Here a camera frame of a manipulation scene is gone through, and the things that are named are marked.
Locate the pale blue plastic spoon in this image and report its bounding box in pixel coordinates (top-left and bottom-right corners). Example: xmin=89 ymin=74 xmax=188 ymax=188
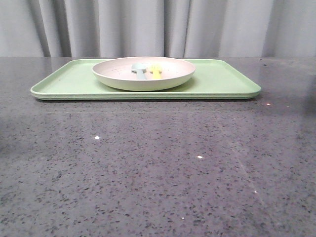
xmin=131 ymin=63 xmax=147 ymax=80

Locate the light green plastic tray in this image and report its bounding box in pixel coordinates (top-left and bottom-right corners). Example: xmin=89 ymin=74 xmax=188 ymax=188
xmin=31 ymin=59 xmax=261 ymax=100

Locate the grey pleated curtain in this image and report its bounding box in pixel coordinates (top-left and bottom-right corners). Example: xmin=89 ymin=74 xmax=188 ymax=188
xmin=0 ymin=0 xmax=316 ymax=58

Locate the yellow plastic fork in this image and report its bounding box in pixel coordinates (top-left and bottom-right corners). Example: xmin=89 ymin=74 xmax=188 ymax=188
xmin=150 ymin=64 xmax=162 ymax=79

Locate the beige round plate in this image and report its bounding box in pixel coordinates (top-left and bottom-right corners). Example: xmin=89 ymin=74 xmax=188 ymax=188
xmin=92 ymin=57 xmax=196 ymax=91

